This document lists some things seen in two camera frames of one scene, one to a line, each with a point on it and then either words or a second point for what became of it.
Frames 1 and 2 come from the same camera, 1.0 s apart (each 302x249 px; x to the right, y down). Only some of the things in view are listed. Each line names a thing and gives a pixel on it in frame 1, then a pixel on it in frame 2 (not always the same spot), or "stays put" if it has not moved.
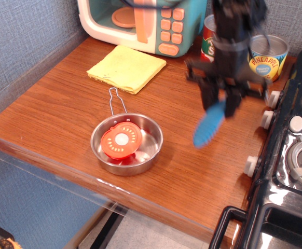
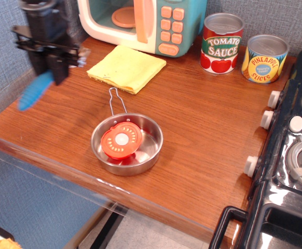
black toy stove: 281,212 stays put
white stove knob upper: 274,98 stays put
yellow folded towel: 126,69 stays put
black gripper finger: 234,98 → 59,67
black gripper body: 230,66 → 45,38
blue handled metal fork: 214,118 → 37,90
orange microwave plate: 124,17 stays put
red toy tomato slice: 121,141 stays put
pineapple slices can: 267,55 stays put
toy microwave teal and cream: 173,28 stays put
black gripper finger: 209,88 → 41,61
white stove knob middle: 267,119 stays put
